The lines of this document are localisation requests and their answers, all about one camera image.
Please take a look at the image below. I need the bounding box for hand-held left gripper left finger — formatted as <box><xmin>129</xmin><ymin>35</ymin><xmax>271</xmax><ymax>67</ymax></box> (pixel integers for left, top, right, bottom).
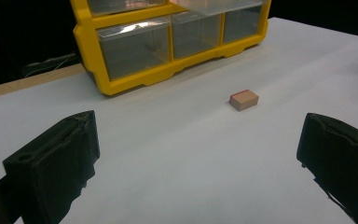
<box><xmin>2</xmin><ymin>109</ymin><xmax>101</xmax><ymax>224</ymax></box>

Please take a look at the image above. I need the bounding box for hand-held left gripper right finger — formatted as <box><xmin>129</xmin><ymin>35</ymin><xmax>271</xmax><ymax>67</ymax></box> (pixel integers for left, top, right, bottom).
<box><xmin>296</xmin><ymin>112</ymin><xmax>358</xmax><ymax>224</ymax></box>

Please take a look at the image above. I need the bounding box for small wooden block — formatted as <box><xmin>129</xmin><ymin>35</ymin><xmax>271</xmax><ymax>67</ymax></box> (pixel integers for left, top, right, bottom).
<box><xmin>228</xmin><ymin>89</ymin><xmax>260</xmax><ymax>112</ymax></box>

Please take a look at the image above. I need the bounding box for yellow drawer cabinet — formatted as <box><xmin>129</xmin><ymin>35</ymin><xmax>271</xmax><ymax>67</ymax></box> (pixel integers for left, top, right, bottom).
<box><xmin>69</xmin><ymin>0</ymin><xmax>273</xmax><ymax>97</ymax></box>

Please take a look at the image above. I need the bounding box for white table cover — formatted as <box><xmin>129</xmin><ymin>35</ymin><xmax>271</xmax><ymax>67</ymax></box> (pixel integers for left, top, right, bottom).
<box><xmin>0</xmin><ymin>17</ymin><xmax>358</xmax><ymax>224</ymax></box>

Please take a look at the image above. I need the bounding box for clear plastic drawer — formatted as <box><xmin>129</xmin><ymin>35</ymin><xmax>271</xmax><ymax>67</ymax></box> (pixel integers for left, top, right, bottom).
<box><xmin>96</xmin><ymin>16</ymin><xmax>172</xmax><ymax>81</ymax></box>
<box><xmin>223</xmin><ymin>5</ymin><xmax>264</xmax><ymax>45</ymax></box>
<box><xmin>87</xmin><ymin>0</ymin><xmax>168</xmax><ymax>17</ymax></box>
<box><xmin>171</xmin><ymin>11</ymin><xmax>224</xmax><ymax>60</ymax></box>
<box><xmin>169</xmin><ymin>0</ymin><xmax>265</xmax><ymax>17</ymax></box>

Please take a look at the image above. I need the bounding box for grey cable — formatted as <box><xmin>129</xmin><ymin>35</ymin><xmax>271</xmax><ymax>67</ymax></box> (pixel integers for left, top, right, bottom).
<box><xmin>21</xmin><ymin>52</ymin><xmax>79</xmax><ymax>78</ymax></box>

